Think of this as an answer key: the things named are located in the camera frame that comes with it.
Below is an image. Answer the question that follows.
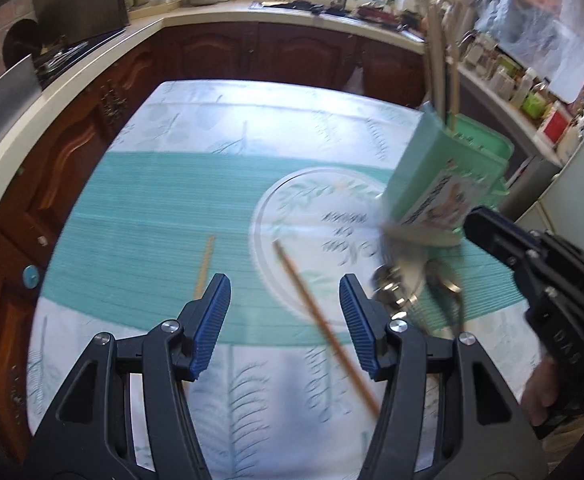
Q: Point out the kitchen sink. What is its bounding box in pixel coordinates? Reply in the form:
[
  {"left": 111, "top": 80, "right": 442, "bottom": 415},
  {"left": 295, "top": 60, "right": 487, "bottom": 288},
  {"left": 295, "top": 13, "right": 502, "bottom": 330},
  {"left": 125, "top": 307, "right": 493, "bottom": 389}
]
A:
[{"left": 248, "top": 0, "right": 355, "bottom": 17}]

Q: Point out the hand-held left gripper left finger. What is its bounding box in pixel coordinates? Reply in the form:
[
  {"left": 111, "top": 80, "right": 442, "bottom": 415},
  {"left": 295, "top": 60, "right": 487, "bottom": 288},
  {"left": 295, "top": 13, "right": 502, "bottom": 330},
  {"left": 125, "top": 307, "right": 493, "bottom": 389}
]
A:
[{"left": 22, "top": 273, "right": 233, "bottom": 480}]

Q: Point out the black stove splash guard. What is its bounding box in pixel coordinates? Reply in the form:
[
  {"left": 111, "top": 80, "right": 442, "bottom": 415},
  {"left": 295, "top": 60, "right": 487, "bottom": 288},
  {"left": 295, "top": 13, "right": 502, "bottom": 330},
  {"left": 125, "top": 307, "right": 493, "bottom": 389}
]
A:
[{"left": 31, "top": 0, "right": 131, "bottom": 49}]

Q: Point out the green utensil holder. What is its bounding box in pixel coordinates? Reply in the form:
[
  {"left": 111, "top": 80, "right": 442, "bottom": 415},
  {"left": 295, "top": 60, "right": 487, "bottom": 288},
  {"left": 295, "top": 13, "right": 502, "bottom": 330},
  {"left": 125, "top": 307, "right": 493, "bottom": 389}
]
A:
[{"left": 381, "top": 101, "right": 515, "bottom": 247}]

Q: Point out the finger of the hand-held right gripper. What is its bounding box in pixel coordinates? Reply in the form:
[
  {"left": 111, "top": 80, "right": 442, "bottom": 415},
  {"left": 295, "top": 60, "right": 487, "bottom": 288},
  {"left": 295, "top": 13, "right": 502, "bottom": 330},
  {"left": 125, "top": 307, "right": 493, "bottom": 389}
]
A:
[{"left": 464, "top": 207, "right": 541, "bottom": 274}]

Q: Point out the brown wooden chopstick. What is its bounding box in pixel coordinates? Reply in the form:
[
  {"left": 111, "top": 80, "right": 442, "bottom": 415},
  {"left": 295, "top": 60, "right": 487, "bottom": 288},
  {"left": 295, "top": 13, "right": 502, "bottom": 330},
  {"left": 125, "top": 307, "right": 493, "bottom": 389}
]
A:
[{"left": 271, "top": 239, "right": 381, "bottom": 421}]

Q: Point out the light wooden chopstick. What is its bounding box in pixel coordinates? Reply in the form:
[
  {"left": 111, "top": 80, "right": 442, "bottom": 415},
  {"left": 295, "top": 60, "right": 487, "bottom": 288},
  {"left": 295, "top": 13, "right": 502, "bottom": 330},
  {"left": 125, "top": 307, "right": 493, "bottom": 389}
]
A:
[{"left": 448, "top": 42, "right": 463, "bottom": 130}]

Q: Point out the metal spoon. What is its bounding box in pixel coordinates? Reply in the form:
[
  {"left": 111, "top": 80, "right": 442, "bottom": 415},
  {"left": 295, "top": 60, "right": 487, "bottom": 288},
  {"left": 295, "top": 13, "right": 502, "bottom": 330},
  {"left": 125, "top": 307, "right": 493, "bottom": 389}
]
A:
[
  {"left": 372, "top": 259, "right": 427, "bottom": 312},
  {"left": 426, "top": 259, "right": 467, "bottom": 338}
]

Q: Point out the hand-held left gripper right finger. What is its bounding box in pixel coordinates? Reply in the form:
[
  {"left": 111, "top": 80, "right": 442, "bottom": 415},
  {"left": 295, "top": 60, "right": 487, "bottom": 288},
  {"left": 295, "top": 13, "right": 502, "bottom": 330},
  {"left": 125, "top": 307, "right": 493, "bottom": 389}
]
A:
[{"left": 338, "top": 273, "right": 566, "bottom": 480}]

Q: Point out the refrigerator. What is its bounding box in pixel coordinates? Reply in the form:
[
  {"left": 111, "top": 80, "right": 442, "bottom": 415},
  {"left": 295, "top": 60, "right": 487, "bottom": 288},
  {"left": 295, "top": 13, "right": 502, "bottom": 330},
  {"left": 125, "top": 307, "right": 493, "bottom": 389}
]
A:
[{"left": 514, "top": 92, "right": 584, "bottom": 243}]

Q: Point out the gas stove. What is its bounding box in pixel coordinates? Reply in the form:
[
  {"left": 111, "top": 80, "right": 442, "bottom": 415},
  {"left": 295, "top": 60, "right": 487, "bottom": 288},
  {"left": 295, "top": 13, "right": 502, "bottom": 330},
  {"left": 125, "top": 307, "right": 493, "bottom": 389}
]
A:
[{"left": 33, "top": 29, "right": 129, "bottom": 92}]

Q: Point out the white red label container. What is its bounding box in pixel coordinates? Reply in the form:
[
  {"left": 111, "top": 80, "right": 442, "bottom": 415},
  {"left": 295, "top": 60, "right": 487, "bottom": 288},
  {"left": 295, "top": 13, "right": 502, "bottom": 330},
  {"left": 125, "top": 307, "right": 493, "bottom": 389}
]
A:
[{"left": 539, "top": 102, "right": 573, "bottom": 147}]

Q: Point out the pale bamboo chopstick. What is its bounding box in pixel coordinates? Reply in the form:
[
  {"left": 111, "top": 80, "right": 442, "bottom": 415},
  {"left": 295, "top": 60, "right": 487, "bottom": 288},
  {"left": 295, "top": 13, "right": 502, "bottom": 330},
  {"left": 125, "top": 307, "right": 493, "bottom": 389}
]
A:
[{"left": 194, "top": 234, "right": 217, "bottom": 299}]

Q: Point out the green label bottle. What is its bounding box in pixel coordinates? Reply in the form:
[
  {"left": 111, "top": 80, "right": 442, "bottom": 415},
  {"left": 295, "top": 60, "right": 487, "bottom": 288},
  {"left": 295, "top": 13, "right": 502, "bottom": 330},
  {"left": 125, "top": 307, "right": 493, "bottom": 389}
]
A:
[{"left": 522, "top": 82, "right": 549, "bottom": 118}]

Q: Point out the clear plastic sheet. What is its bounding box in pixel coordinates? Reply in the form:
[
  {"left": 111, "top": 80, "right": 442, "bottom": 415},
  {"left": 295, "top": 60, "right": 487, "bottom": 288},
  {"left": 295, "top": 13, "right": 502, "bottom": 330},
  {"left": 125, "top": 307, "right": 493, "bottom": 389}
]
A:
[{"left": 473, "top": 0, "right": 584, "bottom": 104}]

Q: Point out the black frying pan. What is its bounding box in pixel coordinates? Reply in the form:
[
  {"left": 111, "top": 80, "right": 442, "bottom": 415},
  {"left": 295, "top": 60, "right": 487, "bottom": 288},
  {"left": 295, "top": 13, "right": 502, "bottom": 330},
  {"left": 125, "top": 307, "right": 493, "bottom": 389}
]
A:
[{"left": 2, "top": 19, "right": 41, "bottom": 69}]

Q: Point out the metal front cabinet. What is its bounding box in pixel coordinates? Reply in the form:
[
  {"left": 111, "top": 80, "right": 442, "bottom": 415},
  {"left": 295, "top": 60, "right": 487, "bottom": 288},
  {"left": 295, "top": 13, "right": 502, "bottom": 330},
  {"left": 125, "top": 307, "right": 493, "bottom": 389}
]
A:
[{"left": 458, "top": 76, "right": 559, "bottom": 202}]

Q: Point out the dark wooden chopstick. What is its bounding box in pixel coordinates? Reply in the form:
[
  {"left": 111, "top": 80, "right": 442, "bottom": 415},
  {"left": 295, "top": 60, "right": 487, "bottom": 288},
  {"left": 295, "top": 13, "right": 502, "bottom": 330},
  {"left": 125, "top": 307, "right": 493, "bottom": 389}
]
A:
[{"left": 423, "top": 0, "right": 448, "bottom": 117}]

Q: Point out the person's right hand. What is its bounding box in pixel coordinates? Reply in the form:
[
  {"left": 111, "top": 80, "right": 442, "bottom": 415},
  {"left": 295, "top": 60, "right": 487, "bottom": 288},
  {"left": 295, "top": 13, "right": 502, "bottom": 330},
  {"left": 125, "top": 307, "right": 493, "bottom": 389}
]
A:
[{"left": 521, "top": 359, "right": 559, "bottom": 426}]

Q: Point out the hanging plastic bag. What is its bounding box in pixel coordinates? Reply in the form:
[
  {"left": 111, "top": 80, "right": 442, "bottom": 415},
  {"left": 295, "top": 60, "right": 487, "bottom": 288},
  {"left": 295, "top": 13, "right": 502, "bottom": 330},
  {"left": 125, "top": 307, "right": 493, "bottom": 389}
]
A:
[{"left": 344, "top": 66, "right": 366, "bottom": 94}]

